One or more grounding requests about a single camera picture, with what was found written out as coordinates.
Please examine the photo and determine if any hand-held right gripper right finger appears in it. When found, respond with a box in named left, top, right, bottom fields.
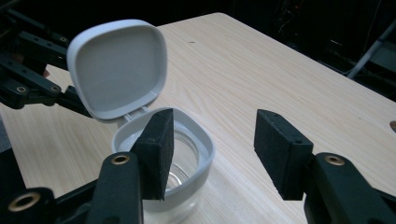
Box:
left=253, top=108, right=315, bottom=202

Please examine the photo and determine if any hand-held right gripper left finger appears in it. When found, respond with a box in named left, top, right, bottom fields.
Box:
left=130, top=107, right=176, bottom=201

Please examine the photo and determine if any white lidded jug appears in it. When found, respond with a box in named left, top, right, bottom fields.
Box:
left=66, top=19, right=216, bottom=224

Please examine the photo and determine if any white desk leg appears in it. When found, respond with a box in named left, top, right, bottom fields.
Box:
left=346, top=19, right=396, bottom=79

